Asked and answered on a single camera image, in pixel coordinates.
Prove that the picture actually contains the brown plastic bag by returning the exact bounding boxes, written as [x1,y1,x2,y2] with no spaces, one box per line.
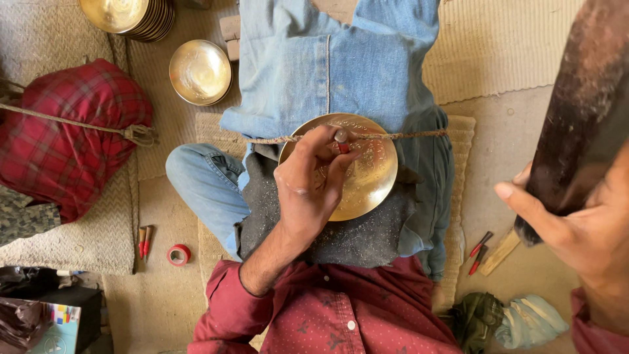
[0,297,51,354]

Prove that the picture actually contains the person's red patterned shirt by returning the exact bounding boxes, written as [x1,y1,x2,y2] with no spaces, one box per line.
[187,256,629,354]

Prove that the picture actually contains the person's left hand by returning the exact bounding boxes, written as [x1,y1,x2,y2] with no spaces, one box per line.
[273,125,362,243]

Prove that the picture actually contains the camouflage cloth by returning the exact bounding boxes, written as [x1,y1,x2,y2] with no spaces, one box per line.
[0,184,63,247]

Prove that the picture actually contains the tan woven floor mat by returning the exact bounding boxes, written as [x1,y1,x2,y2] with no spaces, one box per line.
[107,0,242,183]

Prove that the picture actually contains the coarse woven beige mat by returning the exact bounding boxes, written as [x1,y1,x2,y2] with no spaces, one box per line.
[0,0,141,276]

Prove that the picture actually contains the wooden block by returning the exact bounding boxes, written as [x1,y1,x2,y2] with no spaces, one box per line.
[219,15,242,63]

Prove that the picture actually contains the person's blue jeans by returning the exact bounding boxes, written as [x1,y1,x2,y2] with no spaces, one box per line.
[165,0,456,282]

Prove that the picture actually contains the red tape roll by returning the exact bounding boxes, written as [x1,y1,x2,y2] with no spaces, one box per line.
[166,243,192,267]

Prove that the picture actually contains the black plastic bag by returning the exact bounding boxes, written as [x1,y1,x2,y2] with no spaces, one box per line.
[0,266,63,299]

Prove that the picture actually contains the dark wooden mallet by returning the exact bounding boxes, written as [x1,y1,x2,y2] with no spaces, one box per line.
[513,0,629,247]

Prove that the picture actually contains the flat wooden stick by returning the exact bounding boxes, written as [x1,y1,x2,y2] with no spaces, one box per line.
[479,228,522,277]

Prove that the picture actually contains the dark grey lap cloth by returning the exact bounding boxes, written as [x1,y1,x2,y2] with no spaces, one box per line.
[234,150,424,269]

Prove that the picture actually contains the red plaid cloth bundle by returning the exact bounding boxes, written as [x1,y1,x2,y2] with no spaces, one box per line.
[0,58,154,225]

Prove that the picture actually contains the ribbed cream mat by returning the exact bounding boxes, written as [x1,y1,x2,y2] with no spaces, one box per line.
[312,0,586,106]

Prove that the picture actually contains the engraved brass plate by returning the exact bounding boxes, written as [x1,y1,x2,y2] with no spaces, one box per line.
[278,113,399,222]

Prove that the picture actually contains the plain brass bowl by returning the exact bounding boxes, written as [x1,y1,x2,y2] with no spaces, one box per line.
[169,39,234,107]

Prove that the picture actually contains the stack of brass plates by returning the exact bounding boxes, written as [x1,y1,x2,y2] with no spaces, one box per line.
[78,0,176,43]

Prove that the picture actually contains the person's right hand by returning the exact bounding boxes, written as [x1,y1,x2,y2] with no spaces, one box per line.
[494,143,629,297]

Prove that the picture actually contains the thick knotted jute rope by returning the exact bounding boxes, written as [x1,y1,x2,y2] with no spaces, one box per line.
[0,102,159,148]

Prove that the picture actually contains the colourful cardboard box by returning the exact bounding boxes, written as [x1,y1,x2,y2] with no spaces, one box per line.
[26,302,82,354]

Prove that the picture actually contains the dark green cloth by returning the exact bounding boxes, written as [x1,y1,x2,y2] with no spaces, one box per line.
[448,292,505,354]

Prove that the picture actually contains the black box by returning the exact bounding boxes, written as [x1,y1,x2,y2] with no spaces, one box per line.
[38,285,103,353]

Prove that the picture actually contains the light blue cloth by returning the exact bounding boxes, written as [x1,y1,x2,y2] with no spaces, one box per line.
[493,294,570,350]

